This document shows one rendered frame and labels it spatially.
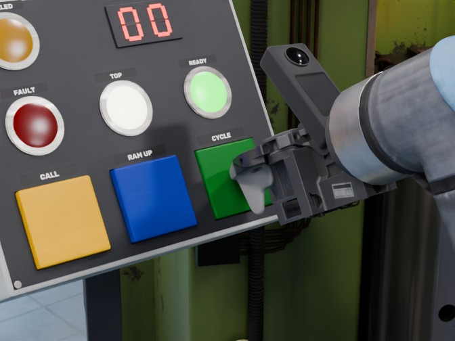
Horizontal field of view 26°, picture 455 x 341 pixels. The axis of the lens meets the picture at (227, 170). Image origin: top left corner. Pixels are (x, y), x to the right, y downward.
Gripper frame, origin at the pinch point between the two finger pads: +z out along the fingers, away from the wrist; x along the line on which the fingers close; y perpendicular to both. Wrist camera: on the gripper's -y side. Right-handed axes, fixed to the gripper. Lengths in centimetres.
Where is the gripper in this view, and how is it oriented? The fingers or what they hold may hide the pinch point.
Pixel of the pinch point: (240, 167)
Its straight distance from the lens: 102.4
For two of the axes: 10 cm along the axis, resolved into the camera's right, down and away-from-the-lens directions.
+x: 8.1, -2.0, 5.6
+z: -5.1, 2.3, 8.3
